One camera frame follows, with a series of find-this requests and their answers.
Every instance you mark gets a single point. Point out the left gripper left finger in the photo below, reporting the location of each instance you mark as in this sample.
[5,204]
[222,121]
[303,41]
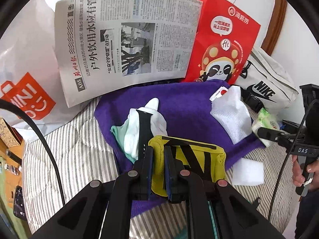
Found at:
[142,184]

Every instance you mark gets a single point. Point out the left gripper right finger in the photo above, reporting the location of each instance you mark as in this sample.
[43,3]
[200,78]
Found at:
[174,184]

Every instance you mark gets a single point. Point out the yellow black mesh pouch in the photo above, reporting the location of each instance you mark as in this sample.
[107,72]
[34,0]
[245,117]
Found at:
[206,160]

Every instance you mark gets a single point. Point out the mint green cloth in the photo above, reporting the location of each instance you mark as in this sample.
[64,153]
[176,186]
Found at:
[119,134]

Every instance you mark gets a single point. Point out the white gloves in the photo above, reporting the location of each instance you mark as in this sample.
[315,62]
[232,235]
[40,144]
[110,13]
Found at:
[131,136]

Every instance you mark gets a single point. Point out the green wet wipes pack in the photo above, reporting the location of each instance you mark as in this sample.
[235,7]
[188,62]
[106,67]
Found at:
[266,120]

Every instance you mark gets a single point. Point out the white sponge block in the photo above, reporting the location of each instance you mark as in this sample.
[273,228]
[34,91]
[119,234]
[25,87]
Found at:
[247,172]

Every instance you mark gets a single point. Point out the purple towel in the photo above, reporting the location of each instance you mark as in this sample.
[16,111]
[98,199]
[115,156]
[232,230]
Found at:
[185,107]

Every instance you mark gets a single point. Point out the white mesh cloth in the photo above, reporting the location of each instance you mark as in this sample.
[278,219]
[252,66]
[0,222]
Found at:
[231,113]

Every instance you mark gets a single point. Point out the white Nike waist bag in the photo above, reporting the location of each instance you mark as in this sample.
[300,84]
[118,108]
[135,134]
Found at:
[267,80]

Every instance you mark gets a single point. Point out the black phone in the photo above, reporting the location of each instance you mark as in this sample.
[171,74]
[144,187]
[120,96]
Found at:
[18,209]

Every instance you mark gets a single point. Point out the wooden furniture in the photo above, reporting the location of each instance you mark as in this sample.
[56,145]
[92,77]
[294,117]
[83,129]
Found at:
[12,145]

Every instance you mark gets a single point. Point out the newspaper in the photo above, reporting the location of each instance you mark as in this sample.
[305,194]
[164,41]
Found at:
[105,45]

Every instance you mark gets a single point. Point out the red paper bag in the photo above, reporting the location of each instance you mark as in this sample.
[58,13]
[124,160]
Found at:
[224,39]

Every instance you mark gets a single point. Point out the white Miniso plastic bag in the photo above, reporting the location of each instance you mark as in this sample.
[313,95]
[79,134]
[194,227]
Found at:
[29,73]

